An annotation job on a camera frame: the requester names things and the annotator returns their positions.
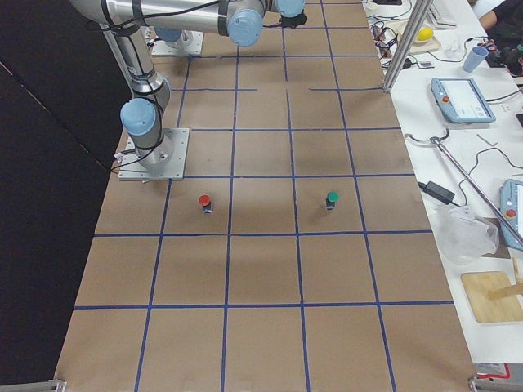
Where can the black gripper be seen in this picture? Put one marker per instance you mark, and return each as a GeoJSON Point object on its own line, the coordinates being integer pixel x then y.
{"type": "Point", "coordinates": [295, 19]}

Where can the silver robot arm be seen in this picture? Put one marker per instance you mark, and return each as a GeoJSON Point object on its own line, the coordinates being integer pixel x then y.
{"type": "Point", "coordinates": [240, 21]}
{"type": "Point", "coordinates": [138, 30]}

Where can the green push button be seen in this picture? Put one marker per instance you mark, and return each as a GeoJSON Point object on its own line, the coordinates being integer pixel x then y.
{"type": "Point", "coordinates": [331, 200]}

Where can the red push button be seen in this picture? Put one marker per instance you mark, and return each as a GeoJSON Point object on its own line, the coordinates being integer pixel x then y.
{"type": "Point", "coordinates": [206, 203]}

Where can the teach pendant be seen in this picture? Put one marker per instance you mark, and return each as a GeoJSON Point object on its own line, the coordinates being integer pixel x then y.
{"type": "Point", "coordinates": [461, 101]}
{"type": "Point", "coordinates": [510, 198]}

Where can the silver walking cane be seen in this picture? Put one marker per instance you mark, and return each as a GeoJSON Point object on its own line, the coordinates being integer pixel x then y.
{"type": "Point", "coordinates": [437, 141]}

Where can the blue plastic cup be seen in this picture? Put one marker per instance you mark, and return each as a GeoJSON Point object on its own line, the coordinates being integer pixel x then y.
{"type": "Point", "coordinates": [476, 55]}

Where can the black power adapter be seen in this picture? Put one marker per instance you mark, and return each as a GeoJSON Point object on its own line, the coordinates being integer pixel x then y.
{"type": "Point", "coordinates": [438, 192]}

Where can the clear plastic bag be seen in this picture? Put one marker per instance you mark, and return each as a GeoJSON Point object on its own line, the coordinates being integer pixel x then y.
{"type": "Point", "coordinates": [462, 236]}

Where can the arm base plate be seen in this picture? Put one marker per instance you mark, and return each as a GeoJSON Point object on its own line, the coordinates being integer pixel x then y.
{"type": "Point", "coordinates": [178, 43]}
{"type": "Point", "coordinates": [167, 161]}

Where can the aluminium frame post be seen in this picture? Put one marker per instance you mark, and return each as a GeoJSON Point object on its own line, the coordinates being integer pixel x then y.
{"type": "Point", "coordinates": [413, 25]}

